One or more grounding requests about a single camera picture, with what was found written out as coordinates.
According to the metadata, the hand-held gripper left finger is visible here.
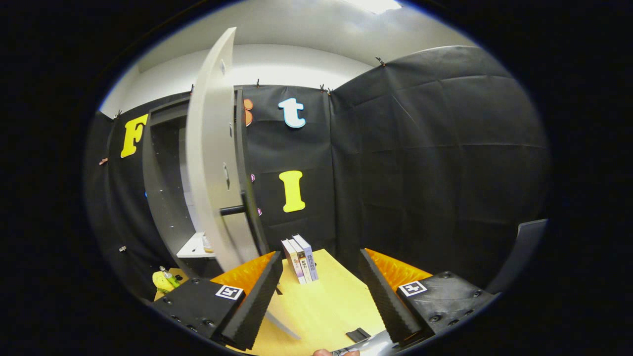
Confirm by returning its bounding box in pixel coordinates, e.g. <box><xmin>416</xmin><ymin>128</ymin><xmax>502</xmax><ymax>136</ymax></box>
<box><xmin>151</xmin><ymin>251</ymin><xmax>284</xmax><ymax>351</ymax></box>

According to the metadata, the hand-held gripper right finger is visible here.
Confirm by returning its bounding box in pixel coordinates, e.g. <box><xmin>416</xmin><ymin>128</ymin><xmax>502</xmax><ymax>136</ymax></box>
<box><xmin>359</xmin><ymin>248</ymin><xmax>497</xmax><ymax>347</ymax></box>

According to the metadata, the dark grey shoe cabinet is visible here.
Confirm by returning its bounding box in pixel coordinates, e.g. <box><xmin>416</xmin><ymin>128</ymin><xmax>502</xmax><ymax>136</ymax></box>
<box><xmin>142</xmin><ymin>88</ymin><xmax>248</xmax><ymax>277</ymax></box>

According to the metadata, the beige shoe cabinet door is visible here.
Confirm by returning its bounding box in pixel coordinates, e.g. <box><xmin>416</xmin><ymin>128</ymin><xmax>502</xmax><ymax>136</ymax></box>
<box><xmin>185</xmin><ymin>27</ymin><xmax>301</xmax><ymax>342</ymax></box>

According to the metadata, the silver metal object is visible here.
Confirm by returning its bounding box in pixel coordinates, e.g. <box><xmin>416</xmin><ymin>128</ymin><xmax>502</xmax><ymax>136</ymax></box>
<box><xmin>332</xmin><ymin>330</ymin><xmax>396</xmax><ymax>356</ymax></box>

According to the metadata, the beige book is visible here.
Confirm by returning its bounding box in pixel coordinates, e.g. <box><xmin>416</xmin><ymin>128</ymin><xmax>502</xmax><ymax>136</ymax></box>
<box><xmin>288</xmin><ymin>237</ymin><xmax>313</xmax><ymax>283</ymax></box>

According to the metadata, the lavender book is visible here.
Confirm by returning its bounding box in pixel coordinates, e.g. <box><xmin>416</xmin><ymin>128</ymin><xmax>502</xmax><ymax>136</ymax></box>
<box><xmin>293</xmin><ymin>234</ymin><xmax>319</xmax><ymax>281</ymax></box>

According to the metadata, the green drink bottle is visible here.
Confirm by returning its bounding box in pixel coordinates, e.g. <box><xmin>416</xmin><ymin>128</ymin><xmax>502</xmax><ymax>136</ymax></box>
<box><xmin>159</xmin><ymin>266</ymin><xmax>182</xmax><ymax>288</ymax></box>

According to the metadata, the yellow pineapple plush toy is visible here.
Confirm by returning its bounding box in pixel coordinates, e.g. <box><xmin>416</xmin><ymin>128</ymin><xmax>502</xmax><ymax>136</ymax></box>
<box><xmin>152</xmin><ymin>271</ymin><xmax>175</xmax><ymax>293</ymax></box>

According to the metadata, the black backdrop cloth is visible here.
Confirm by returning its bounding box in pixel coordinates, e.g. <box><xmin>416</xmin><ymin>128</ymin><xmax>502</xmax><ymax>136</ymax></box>
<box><xmin>84</xmin><ymin>45</ymin><xmax>552</xmax><ymax>297</ymax></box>

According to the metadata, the dark grey chair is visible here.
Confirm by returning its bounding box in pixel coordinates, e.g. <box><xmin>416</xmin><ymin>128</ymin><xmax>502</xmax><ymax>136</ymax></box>
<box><xmin>487</xmin><ymin>219</ymin><xmax>548</xmax><ymax>295</ymax></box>

